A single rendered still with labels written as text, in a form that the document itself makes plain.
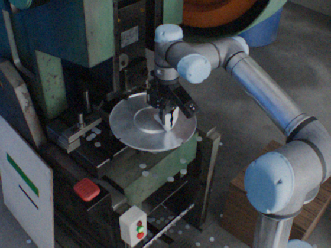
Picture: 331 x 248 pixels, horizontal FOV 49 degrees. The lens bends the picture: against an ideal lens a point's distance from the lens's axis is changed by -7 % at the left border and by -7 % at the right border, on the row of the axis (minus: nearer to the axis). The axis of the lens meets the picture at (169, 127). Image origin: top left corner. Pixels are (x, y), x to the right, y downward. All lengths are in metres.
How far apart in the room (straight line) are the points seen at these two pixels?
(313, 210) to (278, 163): 0.95
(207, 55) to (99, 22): 0.29
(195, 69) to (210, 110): 1.66
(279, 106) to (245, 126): 1.62
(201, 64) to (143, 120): 0.39
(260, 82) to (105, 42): 0.43
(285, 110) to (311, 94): 2.09
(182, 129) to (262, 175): 0.54
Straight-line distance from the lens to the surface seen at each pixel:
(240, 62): 1.01
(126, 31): 1.18
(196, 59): 0.97
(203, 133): 1.49
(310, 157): 0.82
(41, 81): 1.38
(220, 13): 1.36
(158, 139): 1.24
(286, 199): 0.79
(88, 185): 1.15
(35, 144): 1.54
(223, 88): 2.84
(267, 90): 0.96
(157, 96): 1.16
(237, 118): 2.59
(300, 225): 1.65
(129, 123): 1.29
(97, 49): 1.06
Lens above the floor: 1.63
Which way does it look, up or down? 42 degrees down
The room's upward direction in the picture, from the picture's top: 3 degrees clockwise
